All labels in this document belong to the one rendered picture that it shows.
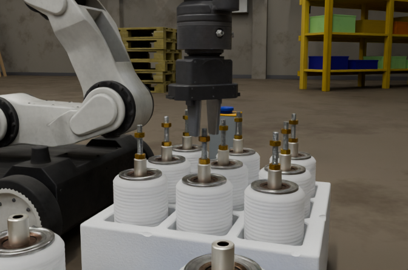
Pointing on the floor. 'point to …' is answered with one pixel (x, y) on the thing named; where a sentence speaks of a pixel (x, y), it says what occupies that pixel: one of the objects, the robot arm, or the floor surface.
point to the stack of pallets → (169, 48)
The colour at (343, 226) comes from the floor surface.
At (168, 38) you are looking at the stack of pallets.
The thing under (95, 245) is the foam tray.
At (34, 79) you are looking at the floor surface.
